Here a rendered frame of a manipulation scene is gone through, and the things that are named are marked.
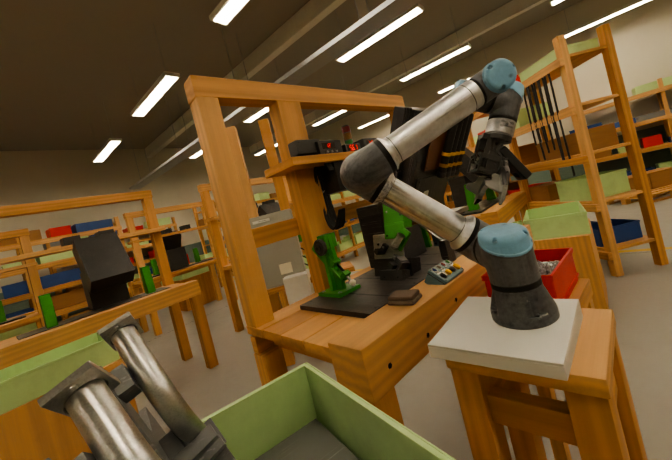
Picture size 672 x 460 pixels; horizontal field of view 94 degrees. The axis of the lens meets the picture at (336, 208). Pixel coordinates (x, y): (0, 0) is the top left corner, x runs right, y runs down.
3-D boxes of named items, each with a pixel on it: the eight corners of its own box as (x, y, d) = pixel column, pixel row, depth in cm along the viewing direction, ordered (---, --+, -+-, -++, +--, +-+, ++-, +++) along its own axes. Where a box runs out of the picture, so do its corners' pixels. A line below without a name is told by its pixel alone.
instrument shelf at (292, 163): (407, 152, 197) (406, 146, 197) (293, 165, 137) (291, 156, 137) (378, 162, 216) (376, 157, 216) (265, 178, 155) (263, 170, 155)
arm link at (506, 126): (507, 128, 94) (523, 121, 85) (503, 143, 94) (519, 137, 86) (482, 122, 94) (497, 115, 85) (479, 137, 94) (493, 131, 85)
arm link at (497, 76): (329, 164, 75) (503, 41, 71) (331, 167, 86) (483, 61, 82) (356, 204, 75) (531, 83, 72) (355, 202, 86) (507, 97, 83)
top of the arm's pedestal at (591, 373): (616, 323, 80) (612, 308, 80) (612, 401, 57) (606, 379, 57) (487, 315, 102) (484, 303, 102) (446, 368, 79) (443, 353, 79)
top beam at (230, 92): (405, 107, 226) (402, 95, 226) (195, 96, 125) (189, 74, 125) (395, 112, 233) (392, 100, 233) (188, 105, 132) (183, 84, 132)
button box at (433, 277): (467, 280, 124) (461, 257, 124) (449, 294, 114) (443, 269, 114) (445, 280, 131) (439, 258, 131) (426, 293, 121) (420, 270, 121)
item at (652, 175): (664, 189, 612) (659, 167, 612) (713, 187, 532) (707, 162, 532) (605, 204, 613) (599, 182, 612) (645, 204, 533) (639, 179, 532)
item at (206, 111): (437, 237, 227) (405, 107, 226) (256, 328, 126) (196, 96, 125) (426, 238, 233) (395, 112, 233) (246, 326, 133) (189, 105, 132)
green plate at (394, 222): (415, 237, 144) (411, 193, 148) (405, 236, 139) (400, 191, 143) (396, 239, 153) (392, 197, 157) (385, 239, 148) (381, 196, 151)
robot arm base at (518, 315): (566, 304, 79) (556, 266, 78) (550, 334, 69) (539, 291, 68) (504, 300, 90) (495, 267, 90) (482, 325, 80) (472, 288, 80)
